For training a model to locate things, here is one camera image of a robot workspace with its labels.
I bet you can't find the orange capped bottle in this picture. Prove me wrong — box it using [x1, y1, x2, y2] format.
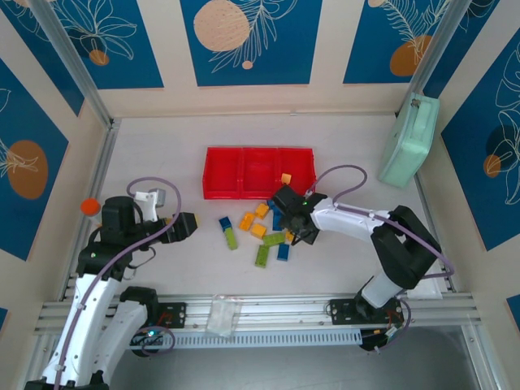
[80, 197, 105, 228]

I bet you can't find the clear plastic bag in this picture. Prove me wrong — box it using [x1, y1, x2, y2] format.
[206, 294, 244, 337]

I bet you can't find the green lit circuit board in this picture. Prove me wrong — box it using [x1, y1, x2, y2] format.
[129, 329, 174, 351]

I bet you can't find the mint green zipper case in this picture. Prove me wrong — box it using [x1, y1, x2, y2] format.
[377, 92, 441, 188]

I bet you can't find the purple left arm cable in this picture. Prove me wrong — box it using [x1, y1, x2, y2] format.
[54, 176, 183, 385]

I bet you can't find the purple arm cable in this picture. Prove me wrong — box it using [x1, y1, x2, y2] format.
[54, 176, 183, 385]
[306, 164, 455, 354]

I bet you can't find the aluminium table side rail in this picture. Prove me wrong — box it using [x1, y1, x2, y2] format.
[60, 118, 121, 301]
[413, 170, 458, 294]

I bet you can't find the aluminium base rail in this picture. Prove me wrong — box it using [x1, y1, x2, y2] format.
[34, 292, 477, 336]

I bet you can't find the grey slotted cable duct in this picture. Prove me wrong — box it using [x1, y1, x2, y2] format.
[128, 327, 363, 347]

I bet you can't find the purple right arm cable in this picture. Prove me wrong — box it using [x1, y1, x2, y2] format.
[306, 164, 455, 354]

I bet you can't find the base wire bundle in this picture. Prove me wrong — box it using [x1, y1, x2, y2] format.
[361, 323, 411, 355]

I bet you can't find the aluminium frame post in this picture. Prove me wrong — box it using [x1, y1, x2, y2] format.
[30, 0, 114, 128]
[405, 0, 479, 113]

